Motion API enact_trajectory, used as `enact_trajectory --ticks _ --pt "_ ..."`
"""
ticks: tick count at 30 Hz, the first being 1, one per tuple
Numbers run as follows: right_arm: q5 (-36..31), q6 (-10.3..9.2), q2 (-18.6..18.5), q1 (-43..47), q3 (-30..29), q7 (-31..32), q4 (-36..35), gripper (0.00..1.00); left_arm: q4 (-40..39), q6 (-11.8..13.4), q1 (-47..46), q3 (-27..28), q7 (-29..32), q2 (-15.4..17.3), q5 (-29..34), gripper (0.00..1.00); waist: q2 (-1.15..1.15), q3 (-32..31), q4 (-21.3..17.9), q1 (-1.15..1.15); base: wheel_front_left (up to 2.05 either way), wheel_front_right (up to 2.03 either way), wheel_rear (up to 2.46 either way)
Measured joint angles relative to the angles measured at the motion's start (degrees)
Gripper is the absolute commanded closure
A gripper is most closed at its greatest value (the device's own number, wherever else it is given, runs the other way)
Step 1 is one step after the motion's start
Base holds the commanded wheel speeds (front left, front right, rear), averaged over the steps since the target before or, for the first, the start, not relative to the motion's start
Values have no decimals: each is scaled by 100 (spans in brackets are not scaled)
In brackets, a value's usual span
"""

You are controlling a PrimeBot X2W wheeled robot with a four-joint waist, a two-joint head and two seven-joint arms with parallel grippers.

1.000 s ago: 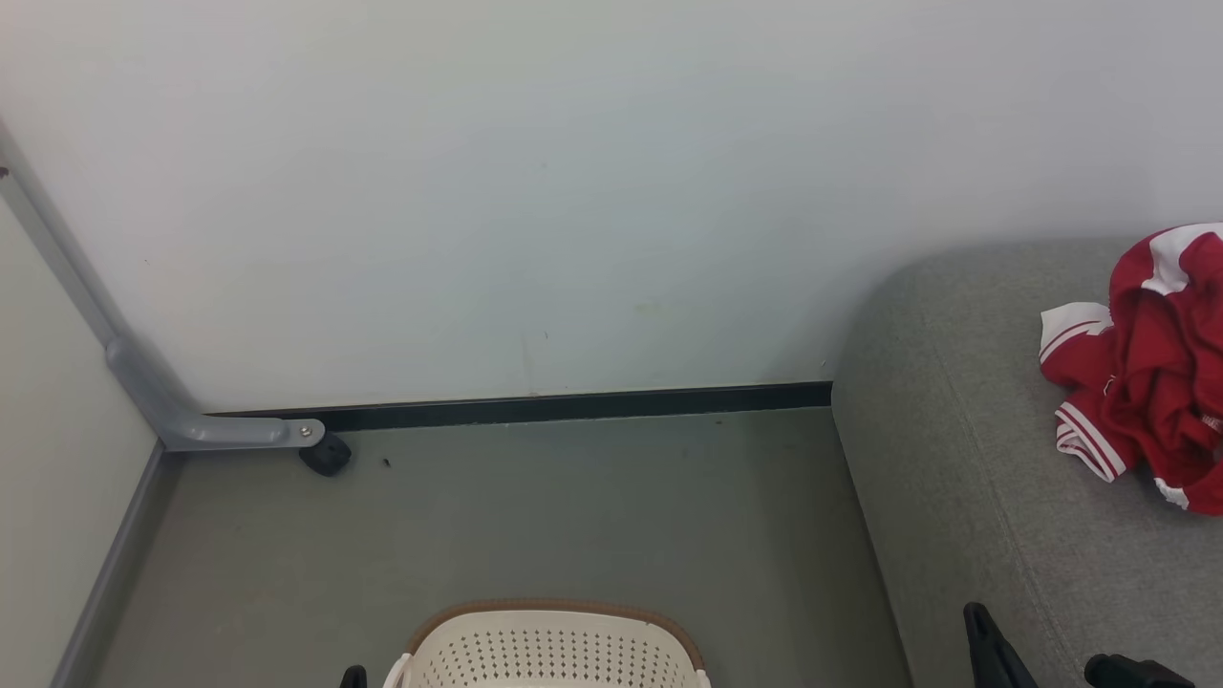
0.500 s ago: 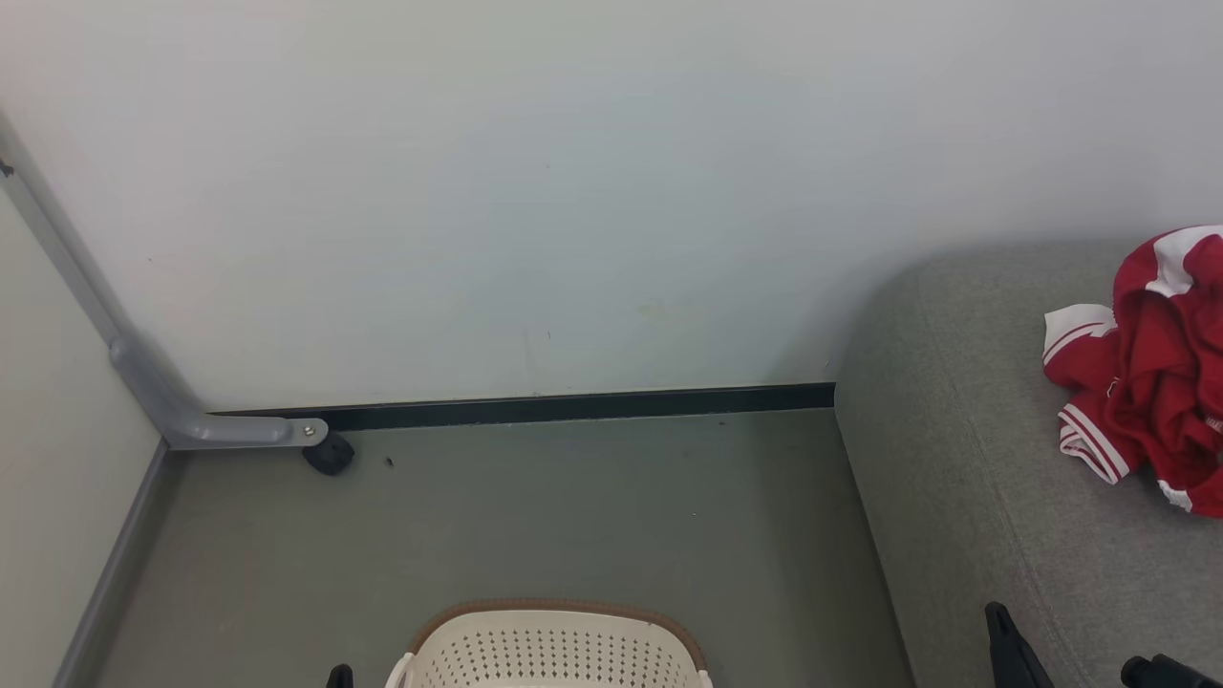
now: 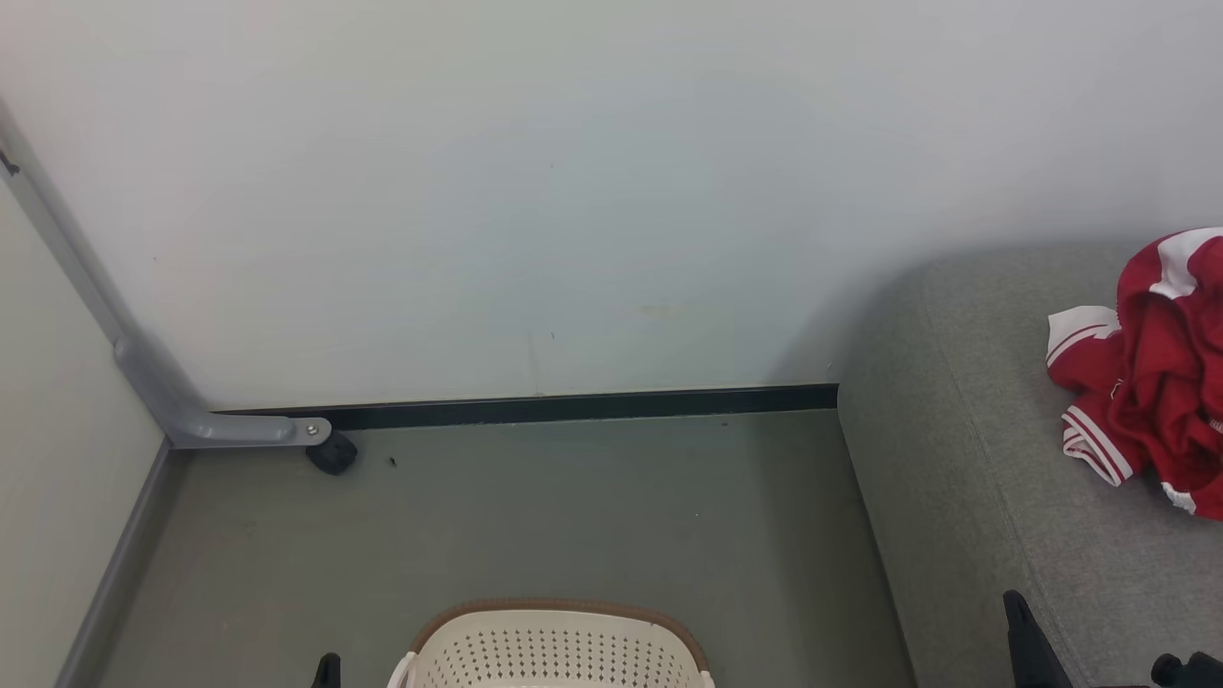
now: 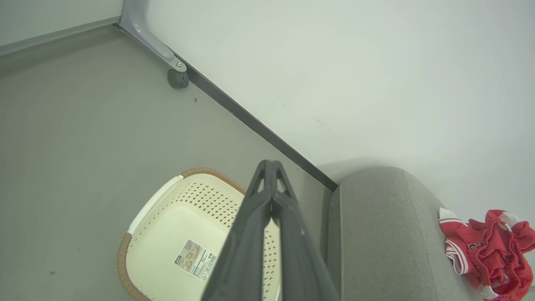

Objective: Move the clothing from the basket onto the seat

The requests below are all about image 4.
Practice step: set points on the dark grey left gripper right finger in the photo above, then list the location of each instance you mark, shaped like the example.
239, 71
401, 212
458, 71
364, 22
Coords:
299, 251

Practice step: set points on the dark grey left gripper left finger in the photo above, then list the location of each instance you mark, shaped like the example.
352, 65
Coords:
246, 246

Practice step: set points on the cream plastic laundry basket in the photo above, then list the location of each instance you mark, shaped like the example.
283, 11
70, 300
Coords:
167, 238

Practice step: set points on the paper label sticker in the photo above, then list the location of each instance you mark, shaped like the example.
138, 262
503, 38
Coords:
195, 259

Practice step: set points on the grey fabric sofa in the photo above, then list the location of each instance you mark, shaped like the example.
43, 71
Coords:
384, 238

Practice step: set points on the black caster wheel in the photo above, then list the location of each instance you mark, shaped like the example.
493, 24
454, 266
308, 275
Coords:
178, 79

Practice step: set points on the red and white jersey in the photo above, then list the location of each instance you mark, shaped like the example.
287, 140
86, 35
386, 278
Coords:
491, 255

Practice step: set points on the grey metal frame leg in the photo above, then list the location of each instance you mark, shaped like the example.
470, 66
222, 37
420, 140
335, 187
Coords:
148, 35

